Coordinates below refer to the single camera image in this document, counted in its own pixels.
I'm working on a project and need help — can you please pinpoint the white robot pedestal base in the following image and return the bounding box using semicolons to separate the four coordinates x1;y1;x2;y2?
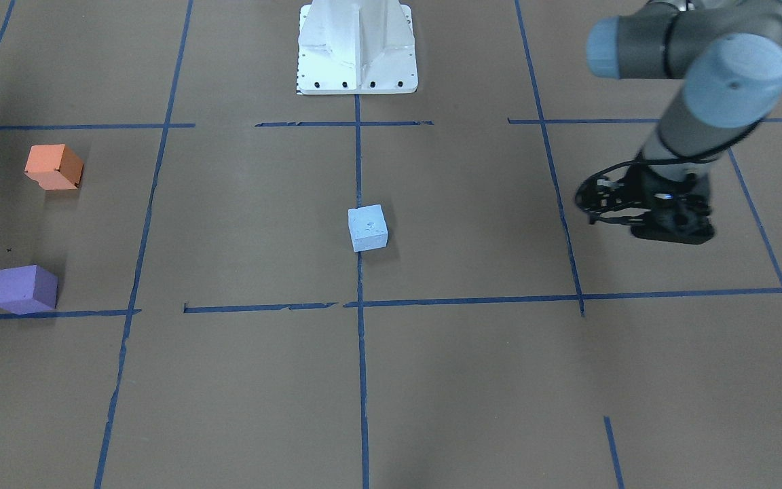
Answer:
296;1;419;96

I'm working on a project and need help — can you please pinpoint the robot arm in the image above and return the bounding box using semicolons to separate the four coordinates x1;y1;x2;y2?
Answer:
574;1;782;245

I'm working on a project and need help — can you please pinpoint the purple foam block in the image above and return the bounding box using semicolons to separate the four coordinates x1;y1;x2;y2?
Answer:
0;264;58;315

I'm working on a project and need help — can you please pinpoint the orange foam block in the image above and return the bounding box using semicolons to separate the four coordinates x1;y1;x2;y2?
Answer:
24;143;84;191

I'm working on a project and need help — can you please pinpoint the light blue foam block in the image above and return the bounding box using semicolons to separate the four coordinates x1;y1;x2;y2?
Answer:
347;204;389;253

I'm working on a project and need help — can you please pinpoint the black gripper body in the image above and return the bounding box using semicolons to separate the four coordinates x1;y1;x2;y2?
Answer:
626;165;715;245

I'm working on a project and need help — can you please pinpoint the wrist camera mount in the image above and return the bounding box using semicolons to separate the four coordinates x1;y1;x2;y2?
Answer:
574;160;646;227

